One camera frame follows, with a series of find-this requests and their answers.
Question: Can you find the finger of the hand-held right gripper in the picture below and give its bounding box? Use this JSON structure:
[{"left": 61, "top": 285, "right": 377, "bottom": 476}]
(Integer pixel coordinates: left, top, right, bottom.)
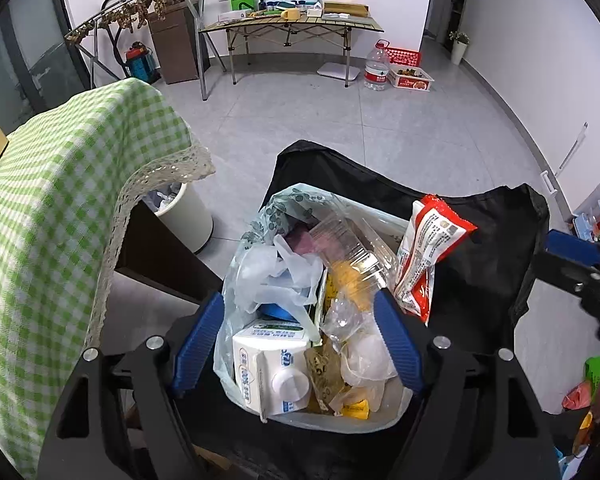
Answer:
[
  {"left": 532, "top": 251, "right": 600, "bottom": 297},
  {"left": 546, "top": 229, "right": 600, "bottom": 266}
]

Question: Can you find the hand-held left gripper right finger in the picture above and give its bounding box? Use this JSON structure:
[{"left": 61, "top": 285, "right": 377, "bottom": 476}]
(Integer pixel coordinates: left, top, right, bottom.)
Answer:
[{"left": 373, "top": 289, "right": 565, "bottom": 480}]

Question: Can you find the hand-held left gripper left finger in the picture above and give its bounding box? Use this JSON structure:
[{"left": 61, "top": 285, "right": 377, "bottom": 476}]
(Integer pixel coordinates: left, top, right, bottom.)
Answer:
[{"left": 36, "top": 290, "right": 227, "bottom": 480}]

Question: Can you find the white plastic wrap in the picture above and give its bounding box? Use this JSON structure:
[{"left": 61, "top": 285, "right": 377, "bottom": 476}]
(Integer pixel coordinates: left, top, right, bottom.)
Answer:
[{"left": 340, "top": 335, "right": 398, "bottom": 396}]

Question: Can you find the clear plastic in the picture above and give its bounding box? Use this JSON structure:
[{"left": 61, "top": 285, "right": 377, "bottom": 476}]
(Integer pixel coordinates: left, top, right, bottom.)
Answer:
[{"left": 322, "top": 295, "right": 376, "bottom": 341}]

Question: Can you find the white milk carton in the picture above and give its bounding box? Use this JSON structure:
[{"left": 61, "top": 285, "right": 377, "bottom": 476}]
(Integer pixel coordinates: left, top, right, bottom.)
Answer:
[{"left": 231, "top": 319, "right": 313, "bottom": 417}]

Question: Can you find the yellow snack packet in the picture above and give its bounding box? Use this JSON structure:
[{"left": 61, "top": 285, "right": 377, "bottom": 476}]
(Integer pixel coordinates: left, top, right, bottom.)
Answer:
[{"left": 325, "top": 260, "right": 376, "bottom": 306}]

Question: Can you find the small yellow packet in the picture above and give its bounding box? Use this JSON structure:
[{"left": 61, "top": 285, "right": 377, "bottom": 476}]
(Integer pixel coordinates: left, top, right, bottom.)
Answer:
[{"left": 337, "top": 397, "right": 371, "bottom": 420}]

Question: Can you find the white thin plastic bag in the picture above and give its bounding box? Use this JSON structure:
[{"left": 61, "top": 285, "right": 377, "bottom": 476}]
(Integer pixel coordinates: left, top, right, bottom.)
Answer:
[{"left": 234, "top": 234, "right": 326, "bottom": 313}]

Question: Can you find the red snack packet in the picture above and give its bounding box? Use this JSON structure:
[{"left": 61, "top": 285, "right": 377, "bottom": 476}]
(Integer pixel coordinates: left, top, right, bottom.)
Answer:
[{"left": 394, "top": 194, "right": 478, "bottom": 325}]

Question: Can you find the pink cloth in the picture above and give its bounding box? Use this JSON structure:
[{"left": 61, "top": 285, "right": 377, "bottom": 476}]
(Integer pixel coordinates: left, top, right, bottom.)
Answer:
[{"left": 287, "top": 224, "right": 341, "bottom": 256}]

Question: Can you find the leaf print plastic bag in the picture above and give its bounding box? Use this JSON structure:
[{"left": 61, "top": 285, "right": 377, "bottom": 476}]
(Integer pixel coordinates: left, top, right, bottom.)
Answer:
[{"left": 214, "top": 184, "right": 416, "bottom": 431}]

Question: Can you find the green bag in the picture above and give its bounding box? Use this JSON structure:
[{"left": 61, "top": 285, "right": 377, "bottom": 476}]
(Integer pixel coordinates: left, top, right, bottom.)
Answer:
[{"left": 585, "top": 352, "right": 600, "bottom": 396}]

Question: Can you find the black fabric bag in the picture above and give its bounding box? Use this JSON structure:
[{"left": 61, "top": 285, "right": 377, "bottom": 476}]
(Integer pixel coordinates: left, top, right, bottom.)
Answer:
[{"left": 180, "top": 140, "right": 551, "bottom": 480}]

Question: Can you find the orange packet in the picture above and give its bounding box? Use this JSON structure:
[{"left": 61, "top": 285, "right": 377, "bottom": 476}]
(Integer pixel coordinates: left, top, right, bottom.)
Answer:
[{"left": 562, "top": 382, "right": 593, "bottom": 413}]

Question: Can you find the dark wooden table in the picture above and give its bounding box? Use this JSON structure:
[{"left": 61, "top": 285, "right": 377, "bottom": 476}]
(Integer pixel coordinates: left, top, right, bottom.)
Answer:
[{"left": 112, "top": 195, "right": 226, "bottom": 311}]

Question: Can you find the white round waste bin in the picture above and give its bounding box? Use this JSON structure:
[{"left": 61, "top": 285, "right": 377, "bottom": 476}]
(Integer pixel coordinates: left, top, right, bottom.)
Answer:
[{"left": 145, "top": 182, "right": 215, "bottom": 256}]

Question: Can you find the green checked tablecloth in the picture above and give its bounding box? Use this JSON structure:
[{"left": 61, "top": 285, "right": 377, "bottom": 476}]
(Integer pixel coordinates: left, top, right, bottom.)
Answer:
[{"left": 0, "top": 77, "right": 216, "bottom": 480}]

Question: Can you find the small potted plant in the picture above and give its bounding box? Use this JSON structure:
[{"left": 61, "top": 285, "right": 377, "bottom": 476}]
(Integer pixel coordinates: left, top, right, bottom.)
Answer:
[{"left": 447, "top": 31, "right": 471, "bottom": 65}]

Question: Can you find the snack tray box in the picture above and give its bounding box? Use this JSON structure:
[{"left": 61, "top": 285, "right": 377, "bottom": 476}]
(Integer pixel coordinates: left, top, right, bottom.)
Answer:
[{"left": 388, "top": 65, "right": 436, "bottom": 92}]

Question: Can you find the red plastic basket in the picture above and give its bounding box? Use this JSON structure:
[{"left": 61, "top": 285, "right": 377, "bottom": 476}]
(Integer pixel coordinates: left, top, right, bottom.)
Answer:
[{"left": 382, "top": 46, "right": 426, "bottom": 67}]

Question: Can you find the large water bottle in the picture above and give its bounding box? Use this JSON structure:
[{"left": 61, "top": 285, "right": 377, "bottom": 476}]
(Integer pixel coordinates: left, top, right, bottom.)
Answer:
[{"left": 364, "top": 40, "right": 392, "bottom": 92}]

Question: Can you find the white floor scale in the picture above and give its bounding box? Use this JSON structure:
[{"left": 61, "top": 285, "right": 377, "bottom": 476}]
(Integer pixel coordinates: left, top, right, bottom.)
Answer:
[{"left": 317, "top": 62, "right": 361, "bottom": 82}]

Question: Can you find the red and blue canister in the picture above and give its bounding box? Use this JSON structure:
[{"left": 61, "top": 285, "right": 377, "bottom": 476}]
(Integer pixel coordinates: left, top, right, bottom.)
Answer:
[{"left": 125, "top": 41, "right": 157, "bottom": 83}]

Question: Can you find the brown cabinet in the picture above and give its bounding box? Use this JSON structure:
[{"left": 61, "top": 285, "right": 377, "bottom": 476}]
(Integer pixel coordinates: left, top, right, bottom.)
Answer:
[{"left": 147, "top": 0, "right": 203, "bottom": 86}]

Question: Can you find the metal drying rack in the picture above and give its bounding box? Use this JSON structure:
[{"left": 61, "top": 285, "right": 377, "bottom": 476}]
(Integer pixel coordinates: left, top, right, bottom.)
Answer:
[{"left": 65, "top": 0, "right": 213, "bottom": 102}]

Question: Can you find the tan flat box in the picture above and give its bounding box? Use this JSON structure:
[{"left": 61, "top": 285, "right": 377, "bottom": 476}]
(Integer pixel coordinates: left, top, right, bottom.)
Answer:
[{"left": 323, "top": 2, "right": 370, "bottom": 20}]

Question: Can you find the folding camp table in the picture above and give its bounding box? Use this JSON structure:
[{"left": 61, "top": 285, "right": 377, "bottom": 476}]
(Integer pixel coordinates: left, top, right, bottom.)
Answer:
[{"left": 198, "top": 12, "right": 385, "bottom": 102}]

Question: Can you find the dark sliding glass door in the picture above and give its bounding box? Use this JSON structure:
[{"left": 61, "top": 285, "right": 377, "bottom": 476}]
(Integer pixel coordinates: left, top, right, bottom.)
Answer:
[{"left": 0, "top": 0, "right": 98, "bottom": 151}]

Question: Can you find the row of hanging dried food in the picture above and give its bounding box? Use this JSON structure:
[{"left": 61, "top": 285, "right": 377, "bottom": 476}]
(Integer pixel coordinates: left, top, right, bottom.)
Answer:
[{"left": 65, "top": 0, "right": 188, "bottom": 43}]

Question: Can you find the group of small bottles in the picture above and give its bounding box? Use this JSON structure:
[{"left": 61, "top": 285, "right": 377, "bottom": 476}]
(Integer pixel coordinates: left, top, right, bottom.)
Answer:
[{"left": 257, "top": 0, "right": 325, "bottom": 13}]

